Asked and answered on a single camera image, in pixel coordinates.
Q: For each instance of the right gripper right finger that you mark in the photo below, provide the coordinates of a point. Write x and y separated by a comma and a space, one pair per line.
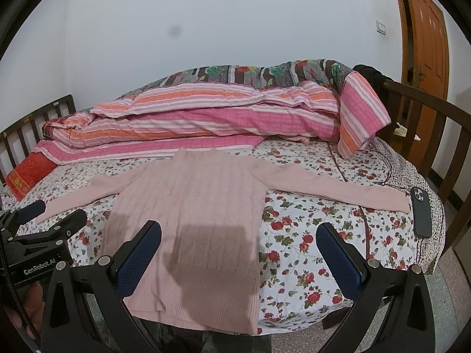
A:
408, 325

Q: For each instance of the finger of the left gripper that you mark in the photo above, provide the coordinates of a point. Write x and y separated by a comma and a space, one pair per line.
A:
22, 216
62, 226

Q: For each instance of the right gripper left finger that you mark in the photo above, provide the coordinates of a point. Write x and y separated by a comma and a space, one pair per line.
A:
68, 324

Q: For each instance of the pink knit sweater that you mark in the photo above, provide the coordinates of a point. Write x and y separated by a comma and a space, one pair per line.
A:
209, 204

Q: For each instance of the person's left hand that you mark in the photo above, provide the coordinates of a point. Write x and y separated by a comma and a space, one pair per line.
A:
34, 307

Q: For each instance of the red pillow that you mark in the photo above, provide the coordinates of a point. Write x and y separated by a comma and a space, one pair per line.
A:
28, 173

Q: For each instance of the dark wooden headboard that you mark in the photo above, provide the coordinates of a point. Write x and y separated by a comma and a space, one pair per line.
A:
20, 138

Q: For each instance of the black smartphone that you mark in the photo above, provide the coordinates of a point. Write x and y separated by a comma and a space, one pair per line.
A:
421, 212

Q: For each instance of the pink striped quilt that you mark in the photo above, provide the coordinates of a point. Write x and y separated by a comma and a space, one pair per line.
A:
226, 107

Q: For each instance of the black garment on footboard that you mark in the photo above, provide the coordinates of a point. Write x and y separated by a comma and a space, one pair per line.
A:
374, 77

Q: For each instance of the orange wooden door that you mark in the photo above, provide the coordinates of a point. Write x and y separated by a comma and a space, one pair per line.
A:
425, 50

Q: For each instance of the white wall switch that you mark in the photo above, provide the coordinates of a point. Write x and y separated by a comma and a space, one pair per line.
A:
381, 28

